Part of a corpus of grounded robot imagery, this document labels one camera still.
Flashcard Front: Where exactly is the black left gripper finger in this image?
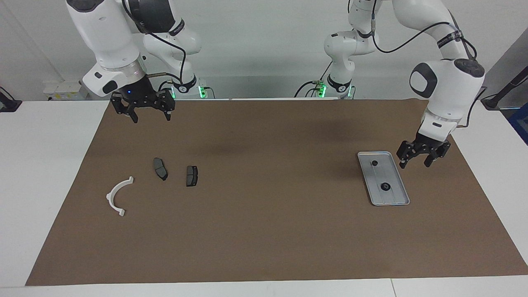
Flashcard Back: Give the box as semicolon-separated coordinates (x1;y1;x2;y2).
396;141;419;169
424;141;451;168

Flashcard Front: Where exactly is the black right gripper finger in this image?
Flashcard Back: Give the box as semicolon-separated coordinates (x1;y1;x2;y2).
156;90;176;122
111;94;139;124

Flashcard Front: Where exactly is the silver metal tray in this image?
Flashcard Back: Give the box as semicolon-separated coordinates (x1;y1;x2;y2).
357;151;410;206

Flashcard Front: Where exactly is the white power box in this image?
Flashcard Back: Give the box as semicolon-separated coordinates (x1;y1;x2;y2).
43;80;89;101

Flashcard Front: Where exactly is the elongated dark brake pad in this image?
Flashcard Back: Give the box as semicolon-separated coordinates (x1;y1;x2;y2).
153;158;168;181

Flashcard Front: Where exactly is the black stand with clamp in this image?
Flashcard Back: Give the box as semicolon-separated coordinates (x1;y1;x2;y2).
481;66;528;111

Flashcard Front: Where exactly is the blue box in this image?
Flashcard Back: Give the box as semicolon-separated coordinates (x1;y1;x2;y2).
507;103;528;145

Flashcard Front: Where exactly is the black table clamp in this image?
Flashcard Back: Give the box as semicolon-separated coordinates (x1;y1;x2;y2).
0;87;22;113

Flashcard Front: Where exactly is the brown table mat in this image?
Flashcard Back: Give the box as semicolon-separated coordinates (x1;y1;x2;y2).
26;99;528;286

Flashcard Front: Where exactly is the black base cable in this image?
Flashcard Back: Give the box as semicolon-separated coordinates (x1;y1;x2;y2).
157;80;176;99
294;62;334;98

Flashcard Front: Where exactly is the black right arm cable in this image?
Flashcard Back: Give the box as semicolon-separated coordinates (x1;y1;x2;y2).
122;0;187;83

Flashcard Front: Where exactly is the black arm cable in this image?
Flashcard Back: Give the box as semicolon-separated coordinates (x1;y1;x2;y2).
122;0;187;83
369;0;487;129

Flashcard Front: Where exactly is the white curved plastic bracket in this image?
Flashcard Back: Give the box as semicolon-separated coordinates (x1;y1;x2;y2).
106;177;134;217

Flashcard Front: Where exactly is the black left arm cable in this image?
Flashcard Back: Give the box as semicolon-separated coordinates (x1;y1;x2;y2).
369;0;487;129

